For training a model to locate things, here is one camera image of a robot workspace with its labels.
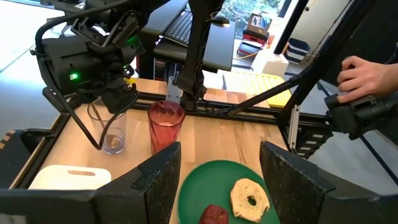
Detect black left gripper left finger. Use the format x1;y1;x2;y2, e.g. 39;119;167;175
0;141;182;224

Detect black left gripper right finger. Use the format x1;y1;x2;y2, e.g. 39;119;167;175
259;141;398;224

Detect gold spoon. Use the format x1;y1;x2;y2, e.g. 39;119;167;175
90;102;118;149

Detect beige bagel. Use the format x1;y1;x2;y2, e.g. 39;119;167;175
229;178;272;223

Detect red apple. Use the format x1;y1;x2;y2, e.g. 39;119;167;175
198;204;230;224

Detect white plastic bin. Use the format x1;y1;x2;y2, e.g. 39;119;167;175
28;164;113;191

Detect clear drinking glass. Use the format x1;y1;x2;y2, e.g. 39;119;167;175
86;98;127;156

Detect pink plastic tumbler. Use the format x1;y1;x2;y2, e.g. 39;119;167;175
147;100;187;156

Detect laptop computer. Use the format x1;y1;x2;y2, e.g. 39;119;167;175
163;11;194;46

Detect green plastic plate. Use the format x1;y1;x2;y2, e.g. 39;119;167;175
177;160;281;224

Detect grey desk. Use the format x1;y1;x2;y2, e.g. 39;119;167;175
141;0;236;73

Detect yellow perforated board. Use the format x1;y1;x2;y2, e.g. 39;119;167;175
229;71;293;109

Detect black computer mouse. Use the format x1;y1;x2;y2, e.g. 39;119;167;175
211;15;231;27

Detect person's hand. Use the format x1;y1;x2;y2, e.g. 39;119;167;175
336;55;398;105

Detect white cardboard box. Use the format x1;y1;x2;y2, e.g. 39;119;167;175
250;48;290;77

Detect stacked blue white bins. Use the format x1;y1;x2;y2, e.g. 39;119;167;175
285;37;311;65

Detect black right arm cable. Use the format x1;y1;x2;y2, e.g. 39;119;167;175
34;12;139;151

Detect black hand-held arm handle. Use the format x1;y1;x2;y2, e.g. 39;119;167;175
324;92;398;141

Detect black aluminium table frame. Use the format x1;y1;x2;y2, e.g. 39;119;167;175
9;0;398;189

